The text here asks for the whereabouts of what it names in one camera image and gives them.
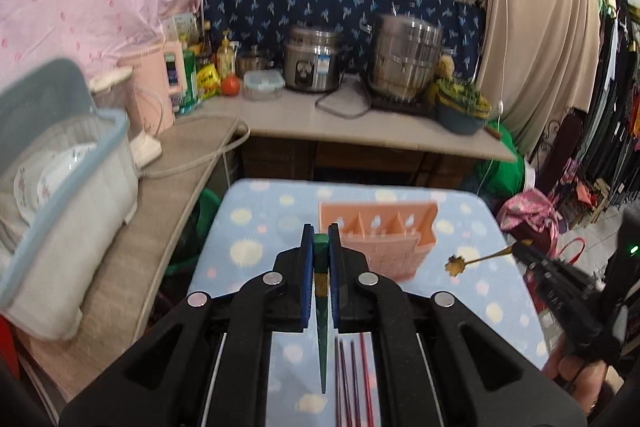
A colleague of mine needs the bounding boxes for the gold leaf-shaped spoon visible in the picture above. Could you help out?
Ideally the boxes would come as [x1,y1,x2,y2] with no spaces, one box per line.
[445,239,533,277]

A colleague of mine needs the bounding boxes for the green chopstick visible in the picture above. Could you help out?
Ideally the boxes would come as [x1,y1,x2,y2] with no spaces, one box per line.
[314,234,330,393]

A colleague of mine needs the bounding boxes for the person's hand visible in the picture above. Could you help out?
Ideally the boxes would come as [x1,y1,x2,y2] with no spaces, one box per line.
[542,335,615,417]

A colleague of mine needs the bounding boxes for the blue planet-print tablecloth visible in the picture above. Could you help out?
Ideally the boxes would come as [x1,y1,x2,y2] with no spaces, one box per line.
[189,180,549,426]

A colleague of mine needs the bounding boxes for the pink floral bag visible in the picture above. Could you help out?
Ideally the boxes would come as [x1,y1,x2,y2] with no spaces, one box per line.
[496,188,561,258]

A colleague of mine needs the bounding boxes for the pink perforated utensil holder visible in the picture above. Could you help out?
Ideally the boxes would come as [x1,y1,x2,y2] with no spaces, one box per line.
[319,200,438,283]

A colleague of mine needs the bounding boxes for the green plastic bag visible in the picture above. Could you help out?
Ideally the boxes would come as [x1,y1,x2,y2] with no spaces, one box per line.
[472,120,525,207]

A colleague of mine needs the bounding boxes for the blue white dish rack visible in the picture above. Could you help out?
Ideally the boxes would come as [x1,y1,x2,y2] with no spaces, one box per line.
[1,58,138,341]

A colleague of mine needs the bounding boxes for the blue bowl of greens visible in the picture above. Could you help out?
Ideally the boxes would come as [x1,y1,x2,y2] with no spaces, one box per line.
[435,79,491,135]

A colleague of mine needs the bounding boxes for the white plate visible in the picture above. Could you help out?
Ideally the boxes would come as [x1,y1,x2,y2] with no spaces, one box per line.
[13,142,96,225]

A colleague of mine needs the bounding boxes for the black induction cooktop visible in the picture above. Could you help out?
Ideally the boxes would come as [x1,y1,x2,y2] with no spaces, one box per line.
[362,80,436,119]

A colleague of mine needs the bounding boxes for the beige hanging curtain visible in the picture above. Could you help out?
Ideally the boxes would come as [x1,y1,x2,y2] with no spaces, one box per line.
[456,0,600,154]

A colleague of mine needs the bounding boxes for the green tin can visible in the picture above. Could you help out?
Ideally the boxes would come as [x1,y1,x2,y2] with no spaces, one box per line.
[178,50,200,115]

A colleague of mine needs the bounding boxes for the red tomato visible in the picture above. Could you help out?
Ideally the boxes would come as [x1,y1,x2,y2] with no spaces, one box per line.
[220,75,241,96]

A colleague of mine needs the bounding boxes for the clear plastic food container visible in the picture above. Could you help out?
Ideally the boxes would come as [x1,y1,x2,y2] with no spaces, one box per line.
[242,69,285,101]

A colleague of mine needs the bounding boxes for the yellow snack packet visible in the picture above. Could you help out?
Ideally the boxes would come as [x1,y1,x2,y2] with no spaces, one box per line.
[196,64,221,100]

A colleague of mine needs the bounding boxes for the white blender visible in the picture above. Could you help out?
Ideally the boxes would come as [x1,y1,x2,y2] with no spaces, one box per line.
[88,65,164,170]

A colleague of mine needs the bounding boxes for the pink electric kettle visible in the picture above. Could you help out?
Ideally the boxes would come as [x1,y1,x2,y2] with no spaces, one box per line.
[116,42,186,136]

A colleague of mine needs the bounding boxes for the small steel lidded pot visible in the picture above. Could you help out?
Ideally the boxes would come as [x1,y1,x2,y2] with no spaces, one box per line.
[236,44,273,79]

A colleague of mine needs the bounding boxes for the yellow oil bottle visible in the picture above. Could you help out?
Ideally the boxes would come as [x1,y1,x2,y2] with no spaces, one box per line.
[216,29,235,80]

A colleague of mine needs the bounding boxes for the stainless steel steamer pot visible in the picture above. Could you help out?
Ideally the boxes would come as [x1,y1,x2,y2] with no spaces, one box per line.
[360,14,442,103]

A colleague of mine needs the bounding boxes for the silver rice cooker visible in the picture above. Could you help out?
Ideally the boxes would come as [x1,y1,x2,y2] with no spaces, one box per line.
[283,26,342,94]

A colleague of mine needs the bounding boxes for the white carton box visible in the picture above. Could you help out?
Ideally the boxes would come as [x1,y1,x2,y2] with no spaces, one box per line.
[162,12,202,55]

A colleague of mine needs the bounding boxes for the navy floral backsplash cloth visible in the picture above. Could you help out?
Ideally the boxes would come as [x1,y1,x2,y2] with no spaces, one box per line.
[203,0,486,78]

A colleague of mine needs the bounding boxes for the white power cord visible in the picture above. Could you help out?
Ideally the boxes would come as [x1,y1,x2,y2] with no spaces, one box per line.
[136,115,252,180]

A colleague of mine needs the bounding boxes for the black power cord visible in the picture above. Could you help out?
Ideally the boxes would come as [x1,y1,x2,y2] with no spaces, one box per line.
[314,76,374,120]

